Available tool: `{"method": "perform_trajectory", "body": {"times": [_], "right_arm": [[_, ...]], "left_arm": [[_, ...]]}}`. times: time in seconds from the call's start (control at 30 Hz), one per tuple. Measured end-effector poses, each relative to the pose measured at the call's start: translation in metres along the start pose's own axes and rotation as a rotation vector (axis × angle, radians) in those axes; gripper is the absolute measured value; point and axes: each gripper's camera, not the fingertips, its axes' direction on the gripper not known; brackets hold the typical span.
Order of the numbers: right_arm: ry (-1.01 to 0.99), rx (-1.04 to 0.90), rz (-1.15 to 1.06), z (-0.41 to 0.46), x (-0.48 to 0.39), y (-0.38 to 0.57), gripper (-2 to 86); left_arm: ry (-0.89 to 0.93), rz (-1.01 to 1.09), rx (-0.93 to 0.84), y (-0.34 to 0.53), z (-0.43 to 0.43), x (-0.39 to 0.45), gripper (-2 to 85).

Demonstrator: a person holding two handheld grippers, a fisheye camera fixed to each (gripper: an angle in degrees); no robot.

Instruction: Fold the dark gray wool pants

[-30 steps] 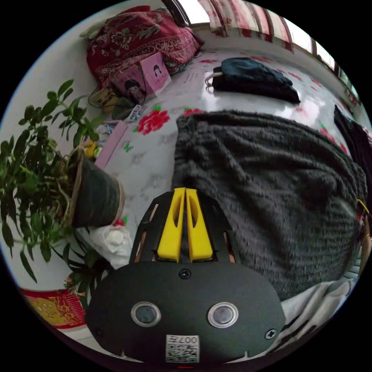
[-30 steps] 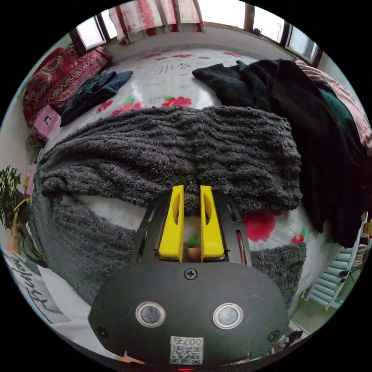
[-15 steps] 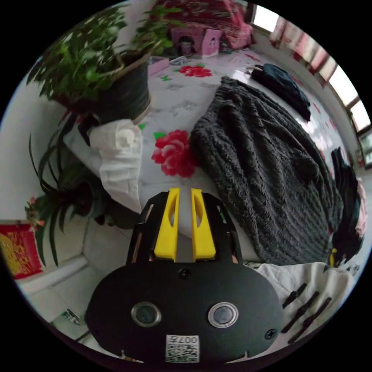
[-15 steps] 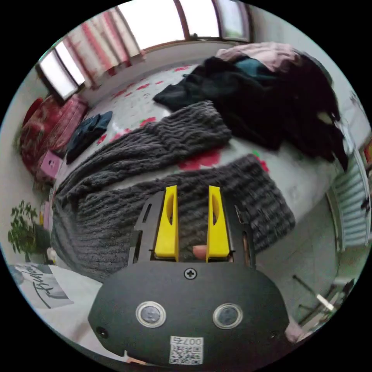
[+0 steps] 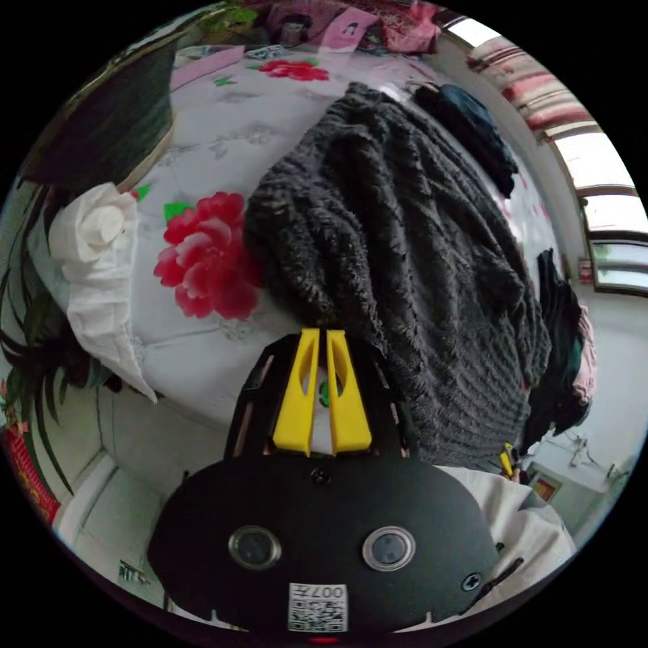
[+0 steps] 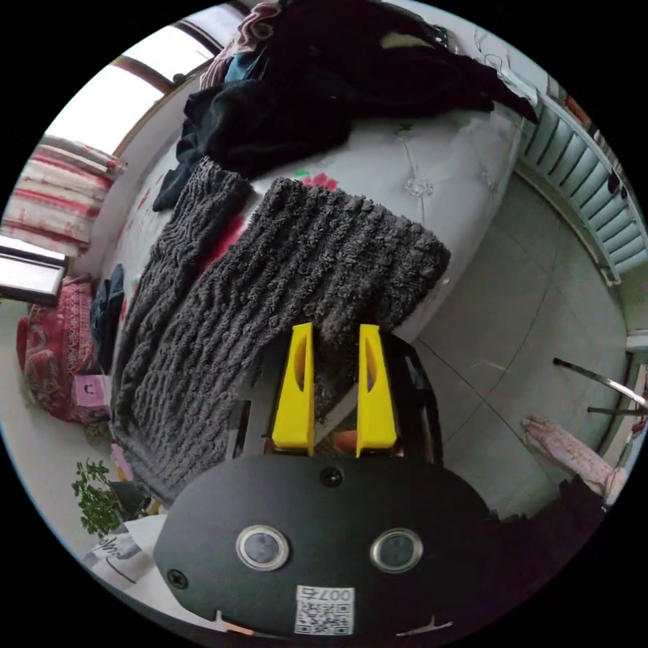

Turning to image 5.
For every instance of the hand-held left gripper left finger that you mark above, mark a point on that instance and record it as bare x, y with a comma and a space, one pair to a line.
294, 405

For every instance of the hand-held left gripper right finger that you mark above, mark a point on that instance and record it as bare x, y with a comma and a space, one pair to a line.
350, 410

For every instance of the dark gray wool pants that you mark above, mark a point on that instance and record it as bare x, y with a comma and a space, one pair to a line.
405, 253

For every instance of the person's body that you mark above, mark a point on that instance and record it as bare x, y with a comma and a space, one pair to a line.
526, 531

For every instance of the bed with floral quilt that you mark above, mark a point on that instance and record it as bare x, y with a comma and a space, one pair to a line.
202, 354

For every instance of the pile of clothes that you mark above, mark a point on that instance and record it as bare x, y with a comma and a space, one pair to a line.
562, 354

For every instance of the white cloth bundle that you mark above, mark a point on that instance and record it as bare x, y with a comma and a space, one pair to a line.
96, 253

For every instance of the window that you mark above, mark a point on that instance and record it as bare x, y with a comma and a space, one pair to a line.
607, 202

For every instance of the dark teal garment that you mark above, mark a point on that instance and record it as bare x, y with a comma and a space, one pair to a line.
476, 131

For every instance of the red striped curtain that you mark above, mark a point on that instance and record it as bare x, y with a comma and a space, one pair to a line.
536, 96

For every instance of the red patterned cushions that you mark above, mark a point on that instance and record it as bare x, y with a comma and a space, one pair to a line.
400, 23

